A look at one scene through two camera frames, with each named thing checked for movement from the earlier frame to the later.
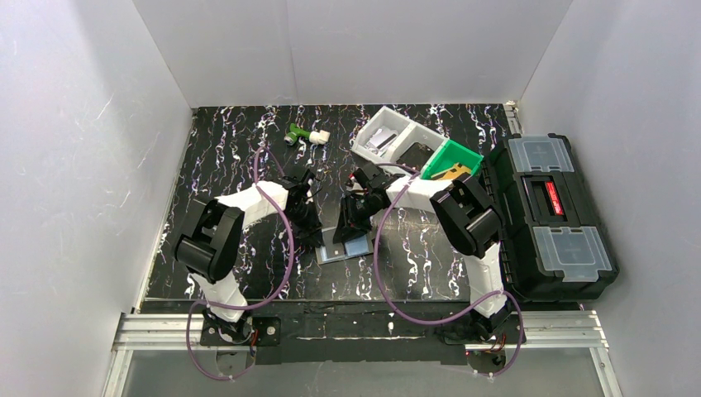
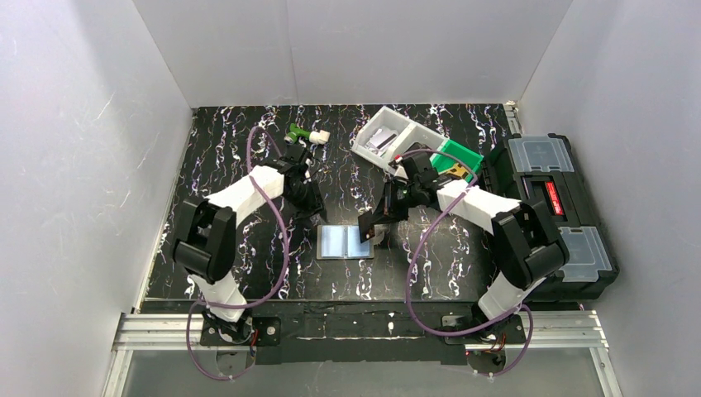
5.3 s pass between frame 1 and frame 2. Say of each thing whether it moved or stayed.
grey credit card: moved
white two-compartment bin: stayed
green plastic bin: stayed
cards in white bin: stayed
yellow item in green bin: stayed
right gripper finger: moved
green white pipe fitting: stayed
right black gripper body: moved
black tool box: stayed
